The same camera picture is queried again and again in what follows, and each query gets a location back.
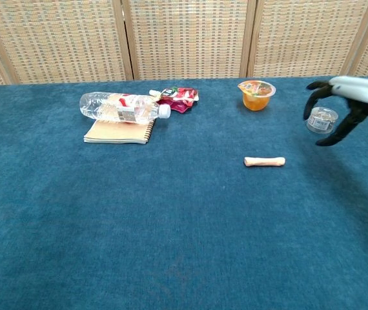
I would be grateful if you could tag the spiral kraft notebook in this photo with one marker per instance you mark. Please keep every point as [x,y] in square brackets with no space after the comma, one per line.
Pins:
[119,132]

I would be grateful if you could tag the orange jelly cup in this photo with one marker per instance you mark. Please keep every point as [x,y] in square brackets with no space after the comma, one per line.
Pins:
[256,97]

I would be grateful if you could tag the red snack pouch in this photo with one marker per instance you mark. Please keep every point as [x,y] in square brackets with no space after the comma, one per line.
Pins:
[180,98]

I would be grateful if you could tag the clear plastic water bottle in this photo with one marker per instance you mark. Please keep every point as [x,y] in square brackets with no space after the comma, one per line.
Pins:
[119,108]

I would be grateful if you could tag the pink bone-shaped stick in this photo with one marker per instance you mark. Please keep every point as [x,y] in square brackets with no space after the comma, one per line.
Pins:
[264,161]

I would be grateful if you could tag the woven bamboo folding screen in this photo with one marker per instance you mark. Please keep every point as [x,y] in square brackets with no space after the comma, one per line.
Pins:
[184,38]

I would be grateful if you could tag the small clear round container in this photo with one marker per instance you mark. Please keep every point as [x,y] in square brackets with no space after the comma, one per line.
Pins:
[321,120]

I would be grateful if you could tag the blue tablecloth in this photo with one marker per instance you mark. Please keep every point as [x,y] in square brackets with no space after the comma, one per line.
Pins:
[171,210]

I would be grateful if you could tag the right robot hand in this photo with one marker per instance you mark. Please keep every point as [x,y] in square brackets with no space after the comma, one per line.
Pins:
[352,88]

